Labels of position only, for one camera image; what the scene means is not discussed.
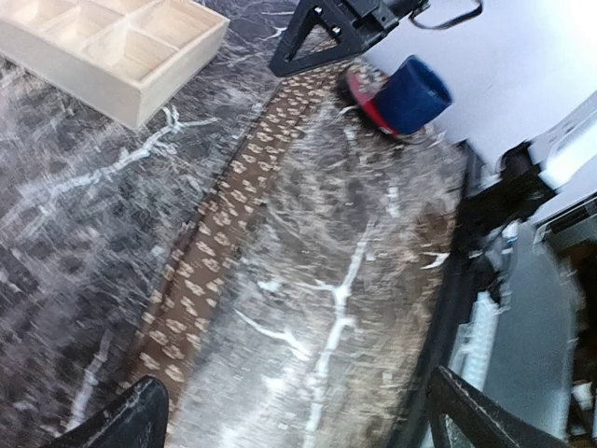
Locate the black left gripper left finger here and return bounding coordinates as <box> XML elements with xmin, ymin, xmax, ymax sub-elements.
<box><xmin>43</xmin><ymin>375</ymin><xmax>169</xmax><ymax>448</ymax></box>

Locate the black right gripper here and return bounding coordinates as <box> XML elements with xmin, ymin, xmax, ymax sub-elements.
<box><xmin>269</xmin><ymin>0</ymin><xmax>429</xmax><ymax>77</ymax></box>

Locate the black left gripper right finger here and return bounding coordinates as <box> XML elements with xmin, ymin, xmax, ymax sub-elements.
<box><xmin>426</xmin><ymin>366</ymin><xmax>568</xmax><ymax>447</ymax></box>

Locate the brown floral tie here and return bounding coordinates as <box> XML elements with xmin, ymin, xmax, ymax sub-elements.
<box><xmin>124</xmin><ymin>69</ymin><xmax>336</xmax><ymax>415</ymax></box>

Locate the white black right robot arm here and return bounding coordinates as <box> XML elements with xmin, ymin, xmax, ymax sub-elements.
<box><xmin>270</xmin><ymin>1</ymin><xmax>596</xmax><ymax>236</ymax></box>

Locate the red saucer plate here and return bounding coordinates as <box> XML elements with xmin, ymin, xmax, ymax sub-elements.
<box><xmin>343</xmin><ymin>66</ymin><xmax>423</xmax><ymax>138</ymax></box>

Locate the blue mug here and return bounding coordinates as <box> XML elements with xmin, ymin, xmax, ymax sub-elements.
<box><xmin>373</xmin><ymin>55</ymin><xmax>453</xmax><ymax>134</ymax></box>

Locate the wooden compartment tray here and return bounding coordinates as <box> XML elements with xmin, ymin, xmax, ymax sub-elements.
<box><xmin>1</xmin><ymin>0</ymin><xmax>229</xmax><ymax>130</ymax></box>

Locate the white slotted cable duct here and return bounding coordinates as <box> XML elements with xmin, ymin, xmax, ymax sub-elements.
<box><xmin>449</xmin><ymin>291</ymin><xmax>500</xmax><ymax>391</ymax></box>

